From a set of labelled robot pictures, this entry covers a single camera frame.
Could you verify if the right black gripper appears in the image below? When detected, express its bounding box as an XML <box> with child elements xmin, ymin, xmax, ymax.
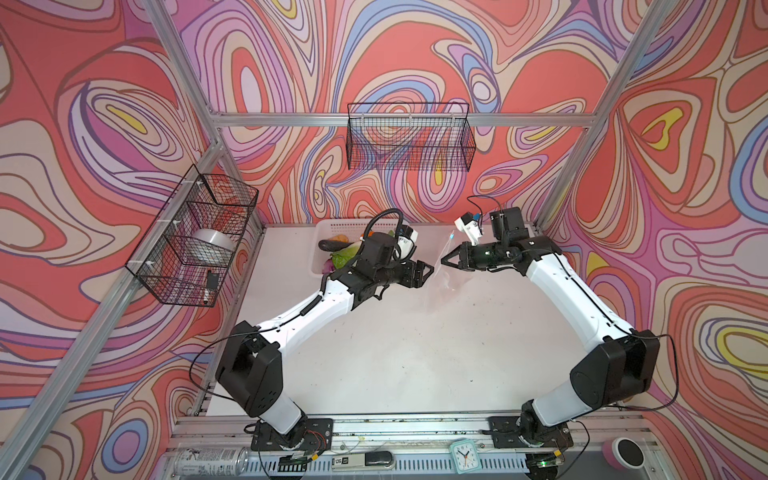
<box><xmin>440</xmin><ymin>240</ymin><xmax>507</xmax><ymax>271</ymax></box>

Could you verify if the clear zip top bag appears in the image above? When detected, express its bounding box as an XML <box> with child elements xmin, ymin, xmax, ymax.
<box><xmin>426</xmin><ymin>229</ymin><xmax>464</xmax><ymax>312</ymax></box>

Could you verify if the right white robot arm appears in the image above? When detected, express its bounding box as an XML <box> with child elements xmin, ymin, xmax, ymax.
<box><xmin>441</xmin><ymin>207</ymin><xmax>660</xmax><ymax>447</ymax></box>

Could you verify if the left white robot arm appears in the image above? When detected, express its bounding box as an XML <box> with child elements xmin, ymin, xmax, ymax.
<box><xmin>215</xmin><ymin>208</ymin><xmax>434</xmax><ymax>446</ymax></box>

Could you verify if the green lettuce cabbage toy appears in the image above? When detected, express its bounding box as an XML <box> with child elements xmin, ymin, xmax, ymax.
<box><xmin>331</xmin><ymin>241</ymin><xmax>362</xmax><ymax>270</ymax></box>

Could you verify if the purple red onion toy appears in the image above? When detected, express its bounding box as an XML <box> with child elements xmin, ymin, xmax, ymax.
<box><xmin>321</xmin><ymin>259</ymin><xmax>335</xmax><ymax>275</ymax></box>

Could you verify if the white plastic perforated basket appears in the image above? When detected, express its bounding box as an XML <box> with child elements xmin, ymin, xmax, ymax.
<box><xmin>309</xmin><ymin>216</ymin><xmax>415</xmax><ymax>277</ymax></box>

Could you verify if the small teal alarm clock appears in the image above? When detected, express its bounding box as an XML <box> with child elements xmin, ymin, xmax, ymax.
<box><xmin>449</xmin><ymin>439</ymin><xmax>482</xmax><ymax>475</ymax></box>

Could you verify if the black white remote device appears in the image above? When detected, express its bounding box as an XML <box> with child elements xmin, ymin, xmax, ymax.
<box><xmin>331</xmin><ymin>451</ymin><xmax>395</xmax><ymax>472</ymax></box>

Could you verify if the silver tape roll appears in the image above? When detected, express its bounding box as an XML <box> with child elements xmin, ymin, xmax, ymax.
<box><xmin>192</xmin><ymin>228</ymin><xmax>236</xmax><ymax>255</ymax></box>

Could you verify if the green circuit board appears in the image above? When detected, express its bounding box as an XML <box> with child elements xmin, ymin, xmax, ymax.
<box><xmin>277</xmin><ymin>456</ymin><xmax>313</xmax><ymax>474</ymax></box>

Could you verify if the silver drink can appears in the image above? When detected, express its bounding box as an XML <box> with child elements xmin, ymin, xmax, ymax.
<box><xmin>173</xmin><ymin>447</ymin><xmax>249</xmax><ymax>477</ymax></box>

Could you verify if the black wire basket back wall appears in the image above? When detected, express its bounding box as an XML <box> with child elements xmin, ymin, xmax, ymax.
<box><xmin>346</xmin><ymin>100</ymin><xmax>477</xmax><ymax>172</ymax></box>

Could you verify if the black wire basket wall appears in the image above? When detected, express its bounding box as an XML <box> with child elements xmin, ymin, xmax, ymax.
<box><xmin>346</xmin><ymin>100</ymin><xmax>477</xmax><ymax>172</ymax></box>
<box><xmin>125</xmin><ymin>165</ymin><xmax>259</xmax><ymax>308</ymax></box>

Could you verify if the black wire basket left wall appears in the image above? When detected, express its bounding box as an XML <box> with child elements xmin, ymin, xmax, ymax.
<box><xmin>125</xmin><ymin>165</ymin><xmax>259</xmax><ymax>308</ymax></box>

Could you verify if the aluminium frame post left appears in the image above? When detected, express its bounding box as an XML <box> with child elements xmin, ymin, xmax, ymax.
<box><xmin>140</xmin><ymin>0</ymin><xmax>265</xmax><ymax>235</ymax></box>

